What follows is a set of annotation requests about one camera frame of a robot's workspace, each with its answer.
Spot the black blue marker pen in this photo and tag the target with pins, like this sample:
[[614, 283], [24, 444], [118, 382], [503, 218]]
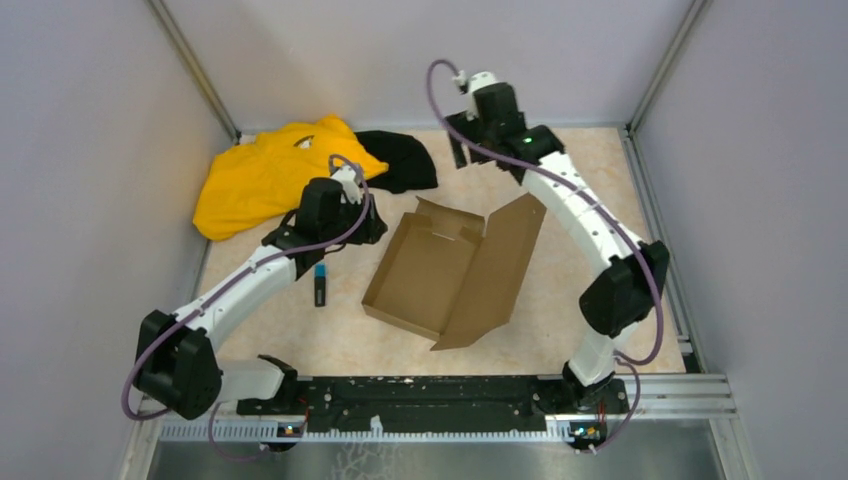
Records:
[[320, 285]]

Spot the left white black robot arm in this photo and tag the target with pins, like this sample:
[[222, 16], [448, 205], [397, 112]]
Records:
[[176, 360]]

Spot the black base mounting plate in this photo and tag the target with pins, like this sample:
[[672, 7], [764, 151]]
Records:
[[434, 404]]

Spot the aluminium frame rail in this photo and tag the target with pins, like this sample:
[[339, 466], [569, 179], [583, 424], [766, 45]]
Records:
[[651, 396]]

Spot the black cloth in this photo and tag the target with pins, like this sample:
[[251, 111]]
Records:
[[410, 166]]

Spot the brown cardboard box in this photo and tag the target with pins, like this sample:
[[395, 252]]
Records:
[[452, 276]]

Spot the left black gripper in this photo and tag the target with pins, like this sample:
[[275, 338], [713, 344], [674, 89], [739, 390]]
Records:
[[370, 231]]

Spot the yellow shirt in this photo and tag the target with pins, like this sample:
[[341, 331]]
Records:
[[251, 183]]

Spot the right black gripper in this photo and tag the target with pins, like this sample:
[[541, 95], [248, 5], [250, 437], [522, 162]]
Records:
[[462, 124]]

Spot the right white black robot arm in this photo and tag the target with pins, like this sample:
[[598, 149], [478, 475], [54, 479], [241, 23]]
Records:
[[629, 274]]

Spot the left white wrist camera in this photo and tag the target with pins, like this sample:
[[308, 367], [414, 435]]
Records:
[[349, 178]]

